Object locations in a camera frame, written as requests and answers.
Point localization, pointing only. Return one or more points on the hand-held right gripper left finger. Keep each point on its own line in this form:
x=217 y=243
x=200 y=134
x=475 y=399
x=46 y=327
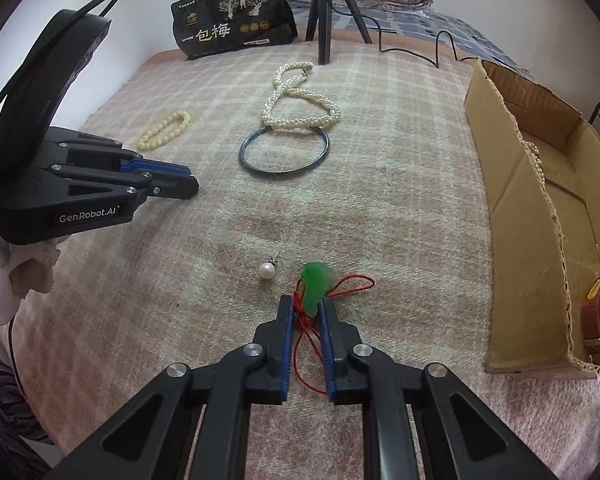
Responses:
x=286 y=330

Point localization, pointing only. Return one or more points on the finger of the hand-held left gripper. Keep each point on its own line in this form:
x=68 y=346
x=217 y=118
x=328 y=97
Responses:
x=155 y=166
x=175 y=187

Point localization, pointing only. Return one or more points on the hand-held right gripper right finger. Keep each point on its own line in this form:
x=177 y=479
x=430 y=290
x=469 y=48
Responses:
x=326 y=335

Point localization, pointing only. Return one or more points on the cardboard box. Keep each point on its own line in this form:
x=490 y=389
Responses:
x=510 y=210

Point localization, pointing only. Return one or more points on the person's left hand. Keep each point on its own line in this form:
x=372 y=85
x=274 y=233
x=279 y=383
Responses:
x=32 y=265

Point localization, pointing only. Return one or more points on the pearl stud earring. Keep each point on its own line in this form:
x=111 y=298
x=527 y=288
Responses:
x=266 y=270

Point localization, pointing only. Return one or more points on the blue bangle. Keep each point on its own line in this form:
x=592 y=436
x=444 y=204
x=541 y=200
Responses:
x=242 y=154

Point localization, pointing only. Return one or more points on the pink plaid blanket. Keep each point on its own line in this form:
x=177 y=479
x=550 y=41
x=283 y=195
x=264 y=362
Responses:
x=180 y=285

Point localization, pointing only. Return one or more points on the black snack bag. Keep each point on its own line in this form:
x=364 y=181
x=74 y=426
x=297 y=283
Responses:
x=230 y=15

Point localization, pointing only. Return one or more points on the black tripod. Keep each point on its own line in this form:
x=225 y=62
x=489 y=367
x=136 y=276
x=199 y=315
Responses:
x=324 y=20

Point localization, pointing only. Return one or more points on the striped dark clothing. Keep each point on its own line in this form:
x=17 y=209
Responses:
x=0 y=410

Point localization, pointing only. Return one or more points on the blue checked bedsheet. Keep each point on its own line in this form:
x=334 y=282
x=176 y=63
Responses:
x=420 y=20

